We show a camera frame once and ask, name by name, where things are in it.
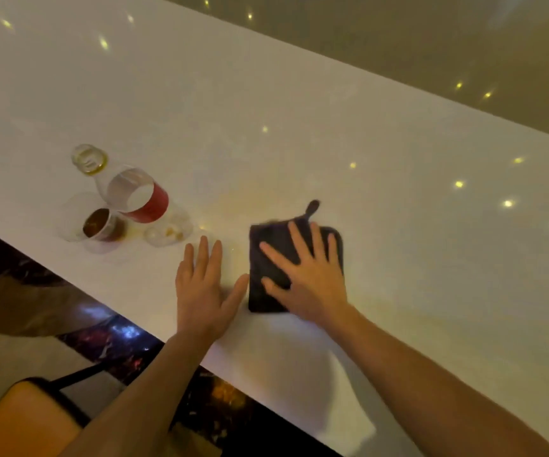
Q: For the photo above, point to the person's left hand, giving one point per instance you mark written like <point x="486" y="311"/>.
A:
<point x="201" y="302"/>

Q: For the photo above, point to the person's right hand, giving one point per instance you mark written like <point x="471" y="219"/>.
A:
<point x="315" y="290"/>

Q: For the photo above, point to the person's right little finger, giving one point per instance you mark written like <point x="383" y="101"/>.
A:
<point x="334" y="249"/>

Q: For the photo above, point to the person's right middle finger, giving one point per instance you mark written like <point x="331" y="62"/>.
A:
<point x="299" y="242"/>

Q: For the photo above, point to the person's right thumb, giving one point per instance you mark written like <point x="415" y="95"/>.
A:
<point x="274" y="287"/>

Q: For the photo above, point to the person's left thumb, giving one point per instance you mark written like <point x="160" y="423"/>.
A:
<point x="236" y="295"/>

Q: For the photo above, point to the person's left middle finger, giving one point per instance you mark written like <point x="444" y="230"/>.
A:
<point x="201" y="259"/>

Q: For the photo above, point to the dark grey cleaning cloth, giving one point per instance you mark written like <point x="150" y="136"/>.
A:
<point x="274" y="261"/>

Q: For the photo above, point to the person's left forearm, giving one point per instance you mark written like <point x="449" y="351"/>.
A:
<point x="141" y="399"/>

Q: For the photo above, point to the person's right forearm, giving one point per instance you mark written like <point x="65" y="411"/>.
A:
<point x="438" y="390"/>

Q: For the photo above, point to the clear plastic bottle red label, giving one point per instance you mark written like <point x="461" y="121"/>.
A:
<point x="129" y="192"/>

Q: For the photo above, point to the clear plastic cup brown drink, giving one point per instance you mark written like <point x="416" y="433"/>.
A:
<point x="94" y="224"/>

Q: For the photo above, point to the orange chair black frame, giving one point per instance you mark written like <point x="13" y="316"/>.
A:
<point x="22" y="416"/>

